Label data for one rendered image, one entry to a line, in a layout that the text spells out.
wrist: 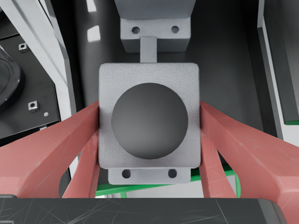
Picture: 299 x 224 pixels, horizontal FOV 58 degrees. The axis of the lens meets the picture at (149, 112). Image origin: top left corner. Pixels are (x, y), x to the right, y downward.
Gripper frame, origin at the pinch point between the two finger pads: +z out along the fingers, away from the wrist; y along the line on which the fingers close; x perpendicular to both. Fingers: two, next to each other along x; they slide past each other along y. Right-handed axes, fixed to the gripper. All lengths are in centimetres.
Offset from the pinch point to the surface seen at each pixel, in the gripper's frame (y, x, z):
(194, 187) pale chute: -5.6, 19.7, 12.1
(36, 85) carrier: 21.6, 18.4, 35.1
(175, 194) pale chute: -3.2, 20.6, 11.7
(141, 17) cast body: 0.5, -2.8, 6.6
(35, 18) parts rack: 7.4, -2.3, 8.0
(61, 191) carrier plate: 13.6, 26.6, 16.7
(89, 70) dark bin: 4.3, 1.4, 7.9
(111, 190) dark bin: 2.4, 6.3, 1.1
